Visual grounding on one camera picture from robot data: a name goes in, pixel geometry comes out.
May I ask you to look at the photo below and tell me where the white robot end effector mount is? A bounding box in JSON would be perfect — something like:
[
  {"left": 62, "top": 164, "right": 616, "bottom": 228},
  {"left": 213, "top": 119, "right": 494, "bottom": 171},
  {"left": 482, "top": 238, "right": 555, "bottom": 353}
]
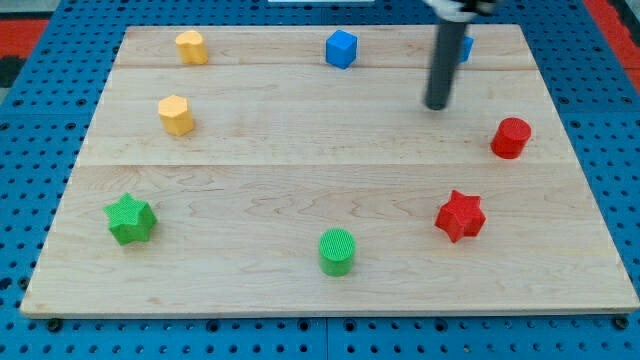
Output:
[{"left": 424, "top": 0, "right": 498, "bottom": 21}]

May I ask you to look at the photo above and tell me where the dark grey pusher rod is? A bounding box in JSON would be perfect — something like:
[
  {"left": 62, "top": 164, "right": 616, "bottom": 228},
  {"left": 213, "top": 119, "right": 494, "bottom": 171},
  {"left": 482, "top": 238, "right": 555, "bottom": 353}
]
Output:
[{"left": 424, "top": 20, "right": 468, "bottom": 110}]

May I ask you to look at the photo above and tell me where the wooden board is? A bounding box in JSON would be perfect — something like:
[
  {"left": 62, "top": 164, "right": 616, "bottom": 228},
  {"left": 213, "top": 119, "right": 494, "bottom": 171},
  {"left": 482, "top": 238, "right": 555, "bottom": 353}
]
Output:
[{"left": 20, "top": 25, "right": 639, "bottom": 319}]

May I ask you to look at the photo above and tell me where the blue block behind rod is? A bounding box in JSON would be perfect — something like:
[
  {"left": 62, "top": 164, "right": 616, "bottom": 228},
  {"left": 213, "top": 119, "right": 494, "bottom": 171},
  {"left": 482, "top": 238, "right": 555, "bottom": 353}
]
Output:
[{"left": 458, "top": 36, "right": 474, "bottom": 63}]

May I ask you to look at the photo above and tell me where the blue cube block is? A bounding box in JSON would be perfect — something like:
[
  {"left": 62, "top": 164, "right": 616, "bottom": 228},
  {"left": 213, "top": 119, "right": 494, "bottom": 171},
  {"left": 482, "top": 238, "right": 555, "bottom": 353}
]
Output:
[{"left": 325, "top": 30, "right": 358, "bottom": 69}]

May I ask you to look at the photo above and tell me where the red cylinder block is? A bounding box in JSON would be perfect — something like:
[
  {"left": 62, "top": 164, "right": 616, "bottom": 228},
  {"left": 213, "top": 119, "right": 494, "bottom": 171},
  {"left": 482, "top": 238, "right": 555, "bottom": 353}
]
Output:
[{"left": 490, "top": 117, "right": 532, "bottom": 159}]

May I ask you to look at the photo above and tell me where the red star block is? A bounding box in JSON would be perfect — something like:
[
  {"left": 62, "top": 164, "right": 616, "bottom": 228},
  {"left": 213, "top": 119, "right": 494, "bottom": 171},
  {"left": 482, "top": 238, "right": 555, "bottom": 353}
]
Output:
[{"left": 434, "top": 190, "right": 486, "bottom": 243}]

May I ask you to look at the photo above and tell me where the green cylinder block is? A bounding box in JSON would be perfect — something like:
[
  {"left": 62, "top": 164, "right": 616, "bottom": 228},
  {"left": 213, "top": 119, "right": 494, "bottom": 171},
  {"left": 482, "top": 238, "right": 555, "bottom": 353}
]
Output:
[{"left": 318, "top": 228, "right": 356, "bottom": 277}]

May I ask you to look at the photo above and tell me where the yellow heart block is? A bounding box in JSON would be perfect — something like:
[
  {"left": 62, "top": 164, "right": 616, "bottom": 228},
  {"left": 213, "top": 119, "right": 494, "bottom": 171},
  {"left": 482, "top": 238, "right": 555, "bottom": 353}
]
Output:
[{"left": 175, "top": 30, "right": 208, "bottom": 65}]

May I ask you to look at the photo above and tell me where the yellow hexagon block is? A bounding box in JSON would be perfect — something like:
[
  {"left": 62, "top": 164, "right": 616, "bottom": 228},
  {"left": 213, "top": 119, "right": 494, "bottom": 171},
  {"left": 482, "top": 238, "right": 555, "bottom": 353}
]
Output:
[{"left": 158, "top": 95, "right": 195, "bottom": 136}]

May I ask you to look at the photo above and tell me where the green star block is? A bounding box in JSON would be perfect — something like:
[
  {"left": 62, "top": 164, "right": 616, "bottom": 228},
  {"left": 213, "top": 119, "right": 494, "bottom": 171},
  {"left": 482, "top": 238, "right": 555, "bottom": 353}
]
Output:
[{"left": 103, "top": 193, "right": 157, "bottom": 246}]

